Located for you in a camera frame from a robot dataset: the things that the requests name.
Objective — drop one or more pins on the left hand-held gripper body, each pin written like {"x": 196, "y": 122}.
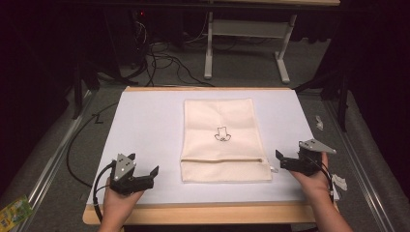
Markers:
{"x": 123, "y": 170}

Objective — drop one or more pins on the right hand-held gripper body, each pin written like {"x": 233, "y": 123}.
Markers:
{"x": 307, "y": 158}

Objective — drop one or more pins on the person's right hand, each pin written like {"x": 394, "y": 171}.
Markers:
{"x": 311, "y": 183}

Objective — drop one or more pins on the person's left hand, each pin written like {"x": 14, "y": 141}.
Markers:
{"x": 118, "y": 203}

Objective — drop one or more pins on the small white tape scrap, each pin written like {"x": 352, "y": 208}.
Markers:
{"x": 319, "y": 122}

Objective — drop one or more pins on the crumpled white tape scrap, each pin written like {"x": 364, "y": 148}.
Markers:
{"x": 340, "y": 182}

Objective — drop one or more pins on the white table cover sheet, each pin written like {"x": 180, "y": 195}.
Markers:
{"x": 151, "y": 129}

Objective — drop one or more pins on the black tape floor mark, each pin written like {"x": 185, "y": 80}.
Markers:
{"x": 98, "y": 119}

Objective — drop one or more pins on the cream cloth zipper bag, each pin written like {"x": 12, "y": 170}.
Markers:
{"x": 222, "y": 129}

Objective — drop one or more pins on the black metal stand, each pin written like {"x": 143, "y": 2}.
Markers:
{"x": 342, "y": 100}
{"x": 79, "y": 90}

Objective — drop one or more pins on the green yellow packet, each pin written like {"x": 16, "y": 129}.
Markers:
{"x": 13, "y": 214}

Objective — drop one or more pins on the black computer tower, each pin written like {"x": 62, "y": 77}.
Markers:
{"x": 139, "y": 35}

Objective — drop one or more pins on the silver floor rail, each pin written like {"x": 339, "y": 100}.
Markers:
{"x": 357, "y": 167}
{"x": 54, "y": 158}

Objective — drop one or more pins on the white metal desk frame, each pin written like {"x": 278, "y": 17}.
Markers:
{"x": 246, "y": 29}

